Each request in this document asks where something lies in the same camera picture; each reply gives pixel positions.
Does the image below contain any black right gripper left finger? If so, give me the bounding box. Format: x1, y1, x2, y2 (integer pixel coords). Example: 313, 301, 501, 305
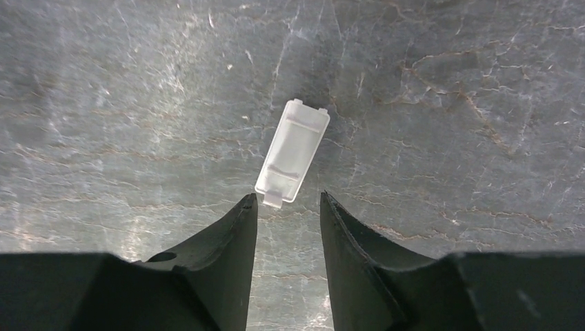
1, 194, 258, 330

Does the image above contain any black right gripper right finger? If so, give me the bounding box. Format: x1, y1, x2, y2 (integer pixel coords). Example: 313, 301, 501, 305
320, 192, 584, 330

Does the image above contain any white battery cover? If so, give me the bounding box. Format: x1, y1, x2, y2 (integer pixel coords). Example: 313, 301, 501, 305
255, 99, 330, 209

